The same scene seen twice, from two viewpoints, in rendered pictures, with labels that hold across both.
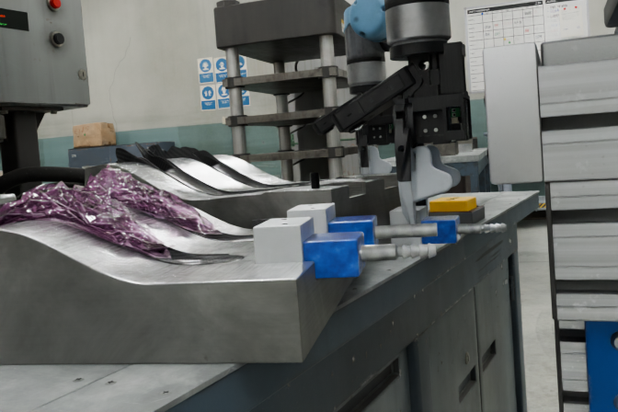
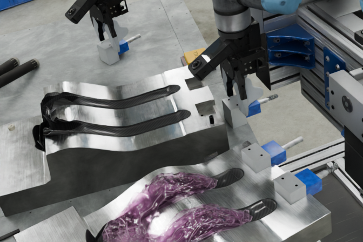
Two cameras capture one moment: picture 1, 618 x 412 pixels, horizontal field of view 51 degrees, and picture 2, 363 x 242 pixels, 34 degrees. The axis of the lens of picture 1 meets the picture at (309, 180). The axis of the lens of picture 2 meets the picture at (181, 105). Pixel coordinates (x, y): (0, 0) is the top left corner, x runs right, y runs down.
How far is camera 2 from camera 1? 94 cm
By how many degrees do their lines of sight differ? 45
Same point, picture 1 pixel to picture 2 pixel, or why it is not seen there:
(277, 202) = (194, 136)
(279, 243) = (298, 194)
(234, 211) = (167, 147)
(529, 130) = not seen: outside the picture
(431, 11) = (248, 14)
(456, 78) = (257, 40)
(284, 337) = (327, 229)
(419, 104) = (245, 60)
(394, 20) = (229, 22)
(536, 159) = not seen: outside the picture
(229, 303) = (310, 229)
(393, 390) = not seen: hidden behind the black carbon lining
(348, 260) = (319, 187)
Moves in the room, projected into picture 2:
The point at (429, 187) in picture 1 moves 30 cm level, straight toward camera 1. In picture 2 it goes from (253, 96) to (350, 166)
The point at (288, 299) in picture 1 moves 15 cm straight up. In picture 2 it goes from (328, 218) to (326, 155)
